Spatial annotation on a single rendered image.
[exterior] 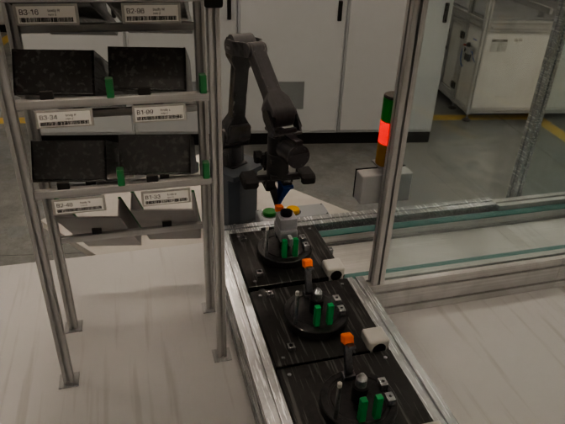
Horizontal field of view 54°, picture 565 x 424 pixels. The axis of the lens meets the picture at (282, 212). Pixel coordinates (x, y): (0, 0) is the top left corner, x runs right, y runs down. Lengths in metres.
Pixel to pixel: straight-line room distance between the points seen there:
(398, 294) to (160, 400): 0.61
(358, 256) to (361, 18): 2.98
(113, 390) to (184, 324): 0.24
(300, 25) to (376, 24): 0.57
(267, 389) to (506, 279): 0.75
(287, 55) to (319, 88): 0.36
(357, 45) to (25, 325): 3.42
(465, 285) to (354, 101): 3.13
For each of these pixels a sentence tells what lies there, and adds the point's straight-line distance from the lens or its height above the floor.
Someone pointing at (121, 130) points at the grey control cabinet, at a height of 0.14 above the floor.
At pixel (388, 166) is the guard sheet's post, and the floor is 1.27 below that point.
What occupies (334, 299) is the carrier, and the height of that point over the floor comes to 1.00.
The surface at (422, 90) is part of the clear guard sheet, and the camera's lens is 1.17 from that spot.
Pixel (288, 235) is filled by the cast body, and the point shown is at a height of 1.05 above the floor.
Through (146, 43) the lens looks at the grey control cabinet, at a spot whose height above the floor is 0.81.
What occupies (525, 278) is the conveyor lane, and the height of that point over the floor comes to 0.91.
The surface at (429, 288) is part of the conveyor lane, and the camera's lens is 1.43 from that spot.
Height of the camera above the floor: 1.76
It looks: 30 degrees down
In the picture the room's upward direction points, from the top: 2 degrees clockwise
